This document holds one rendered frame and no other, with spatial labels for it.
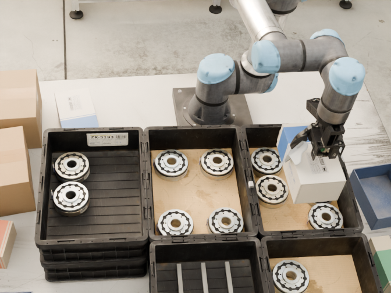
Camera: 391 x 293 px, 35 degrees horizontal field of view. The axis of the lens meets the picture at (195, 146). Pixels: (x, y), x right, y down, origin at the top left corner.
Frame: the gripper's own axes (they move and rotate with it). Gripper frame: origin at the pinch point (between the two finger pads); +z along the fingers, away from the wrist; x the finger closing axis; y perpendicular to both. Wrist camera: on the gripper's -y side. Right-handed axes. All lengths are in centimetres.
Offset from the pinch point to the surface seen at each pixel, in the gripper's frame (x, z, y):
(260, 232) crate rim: -13.2, 17.7, 11.3
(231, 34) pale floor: 25, 112, -173
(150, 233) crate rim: -43.0, 17.7, 8.3
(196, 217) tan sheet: -28.4, 27.8, -1.3
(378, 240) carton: 27.5, 34.6, 8.3
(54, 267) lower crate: -70, 30, 9
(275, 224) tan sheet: -5.4, 27.7, 3.5
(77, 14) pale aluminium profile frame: -63, 110, -194
